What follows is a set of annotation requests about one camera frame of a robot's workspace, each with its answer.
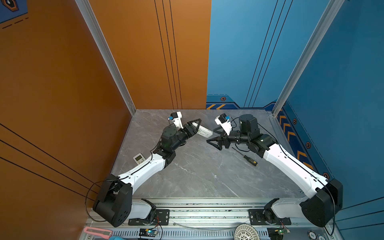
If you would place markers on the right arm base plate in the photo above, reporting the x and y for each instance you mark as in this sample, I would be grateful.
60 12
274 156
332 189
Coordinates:
260 217

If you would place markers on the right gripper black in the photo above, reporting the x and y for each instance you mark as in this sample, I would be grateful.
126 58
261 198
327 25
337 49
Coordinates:
218 140

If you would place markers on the green circuit board left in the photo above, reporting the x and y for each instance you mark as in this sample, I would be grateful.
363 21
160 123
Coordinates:
148 233

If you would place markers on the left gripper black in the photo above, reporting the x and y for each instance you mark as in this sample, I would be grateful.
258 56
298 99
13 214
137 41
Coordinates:
190 131

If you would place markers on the circuit board right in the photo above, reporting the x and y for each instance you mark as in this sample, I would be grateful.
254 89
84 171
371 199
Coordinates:
278 234

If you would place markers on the small white remote control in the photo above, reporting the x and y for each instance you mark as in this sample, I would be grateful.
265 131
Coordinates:
139 158

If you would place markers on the aluminium rail frame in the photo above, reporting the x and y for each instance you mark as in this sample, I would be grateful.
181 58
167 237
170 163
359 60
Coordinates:
217 219

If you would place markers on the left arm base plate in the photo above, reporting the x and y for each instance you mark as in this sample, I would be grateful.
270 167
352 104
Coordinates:
162 216

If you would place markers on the black yellow screwdriver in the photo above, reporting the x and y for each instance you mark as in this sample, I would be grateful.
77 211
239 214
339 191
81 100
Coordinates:
248 159

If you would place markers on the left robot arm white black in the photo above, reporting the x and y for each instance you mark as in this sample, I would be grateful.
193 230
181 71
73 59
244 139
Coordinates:
115 202

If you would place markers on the cyan object at edge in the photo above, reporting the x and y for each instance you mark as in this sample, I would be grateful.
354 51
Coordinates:
116 238

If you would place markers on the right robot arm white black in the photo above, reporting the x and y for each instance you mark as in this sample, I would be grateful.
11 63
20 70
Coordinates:
323 198

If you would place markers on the pink tool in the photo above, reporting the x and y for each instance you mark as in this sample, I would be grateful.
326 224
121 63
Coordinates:
98 232

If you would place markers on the white round fan grille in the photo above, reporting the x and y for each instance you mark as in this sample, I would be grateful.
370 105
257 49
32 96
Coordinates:
246 232

